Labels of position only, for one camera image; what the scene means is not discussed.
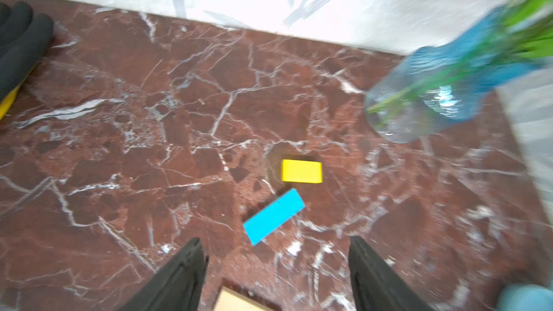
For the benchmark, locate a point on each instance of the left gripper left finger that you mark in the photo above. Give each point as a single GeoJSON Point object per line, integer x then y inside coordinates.
{"type": "Point", "coordinates": [177, 285]}

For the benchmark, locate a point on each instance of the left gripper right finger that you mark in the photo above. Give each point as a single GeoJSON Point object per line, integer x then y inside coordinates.
{"type": "Point", "coordinates": [375, 285]}

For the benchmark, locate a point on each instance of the teal block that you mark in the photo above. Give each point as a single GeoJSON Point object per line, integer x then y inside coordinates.
{"type": "Point", "coordinates": [273, 216]}

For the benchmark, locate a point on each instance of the natural wood block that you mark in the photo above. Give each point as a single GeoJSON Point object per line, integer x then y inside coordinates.
{"type": "Point", "coordinates": [230, 300]}

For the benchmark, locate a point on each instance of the teal plastic scoop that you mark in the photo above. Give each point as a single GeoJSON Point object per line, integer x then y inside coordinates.
{"type": "Point", "coordinates": [519, 297]}

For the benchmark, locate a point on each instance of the blue glass vase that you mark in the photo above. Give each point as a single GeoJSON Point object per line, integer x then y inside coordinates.
{"type": "Point", "coordinates": [435, 88]}

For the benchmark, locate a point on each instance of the black yellow work glove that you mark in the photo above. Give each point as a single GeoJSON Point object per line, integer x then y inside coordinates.
{"type": "Point", "coordinates": [25, 38]}

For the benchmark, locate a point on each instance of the artificial flower bouquet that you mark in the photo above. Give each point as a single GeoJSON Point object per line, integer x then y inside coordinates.
{"type": "Point", "coordinates": [525, 31]}

